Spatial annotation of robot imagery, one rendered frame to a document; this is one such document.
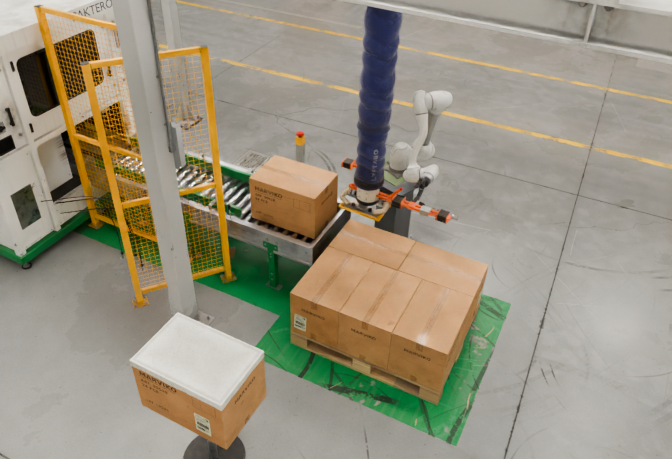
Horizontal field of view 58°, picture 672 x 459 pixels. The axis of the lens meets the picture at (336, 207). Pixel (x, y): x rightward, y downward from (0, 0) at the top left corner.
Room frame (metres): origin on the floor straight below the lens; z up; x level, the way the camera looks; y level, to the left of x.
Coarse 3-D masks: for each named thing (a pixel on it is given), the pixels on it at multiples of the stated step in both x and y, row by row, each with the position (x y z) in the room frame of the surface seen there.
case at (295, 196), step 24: (264, 168) 4.15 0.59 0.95; (288, 168) 4.16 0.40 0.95; (312, 168) 4.17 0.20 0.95; (264, 192) 3.95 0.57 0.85; (288, 192) 3.85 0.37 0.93; (312, 192) 3.84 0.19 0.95; (336, 192) 4.09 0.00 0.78; (264, 216) 3.95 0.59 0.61; (288, 216) 3.85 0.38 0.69; (312, 216) 3.76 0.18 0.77
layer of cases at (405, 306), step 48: (336, 240) 3.75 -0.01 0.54; (384, 240) 3.77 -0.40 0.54; (336, 288) 3.20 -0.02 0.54; (384, 288) 3.22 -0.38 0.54; (432, 288) 3.24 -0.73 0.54; (480, 288) 3.37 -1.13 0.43; (336, 336) 2.98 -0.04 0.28; (384, 336) 2.82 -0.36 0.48; (432, 336) 2.78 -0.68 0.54; (432, 384) 2.65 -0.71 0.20
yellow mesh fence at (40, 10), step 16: (64, 16) 4.38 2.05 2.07; (80, 16) 4.32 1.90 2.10; (48, 32) 4.51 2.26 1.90; (96, 32) 4.28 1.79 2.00; (48, 48) 4.48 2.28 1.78; (64, 96) 4.50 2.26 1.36; (80, 96) 4.43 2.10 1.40; (128, 96) 4.19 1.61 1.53; (64, 112) 4.49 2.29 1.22; (80, 112) 4.45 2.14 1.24; (80, 144) 4.49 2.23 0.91; (96, 144) 4.38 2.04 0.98; (80, 160) 4.50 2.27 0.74; (80, 176) 4.50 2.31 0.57; (96, 224) 4.49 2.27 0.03; (112, 224) 4.40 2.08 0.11; (144, 224) 4.25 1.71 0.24
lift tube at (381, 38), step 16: (368, 16) 3.68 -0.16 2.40; (384, 16) 3.64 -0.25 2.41; (400, 16) 3.70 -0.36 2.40; (368, 32) 3.68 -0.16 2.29; (384, 32) 3.63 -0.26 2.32; (368, 48) 3.67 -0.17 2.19; (384, 48) 3.63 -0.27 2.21; (368, 64) 3.65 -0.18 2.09; (384, 64) 3.64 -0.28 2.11; (368, 80) 3.65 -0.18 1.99; (384, 80) 3.64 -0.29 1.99; (368, 96) 3.65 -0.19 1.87; (384, 96) 3.64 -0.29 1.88; (368, 112) 3.65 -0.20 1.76; (368, 128) 3.64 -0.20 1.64; (384, 128) 3.66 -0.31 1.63
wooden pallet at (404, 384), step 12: (300, 336) 3.10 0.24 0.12; (312, 348) 3.08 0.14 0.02; (324, 348) 3.08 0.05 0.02; (336, 360) 2.97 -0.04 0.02; (348, 360) 2.98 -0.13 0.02; (360, 360) 2.89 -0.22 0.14; (456, 360) 3.01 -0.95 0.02; (360, 372) 2.88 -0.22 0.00; (372, 372) 2.87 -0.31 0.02; (384, 372) 2.88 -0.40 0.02; (396, 384) 2.77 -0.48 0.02; (408, 384) 2.78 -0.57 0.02; (420, 384) 2.69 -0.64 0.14; (444, 384) 2.72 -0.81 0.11; (420, 396) 2.68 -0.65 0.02; (432, 396) 2.64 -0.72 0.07
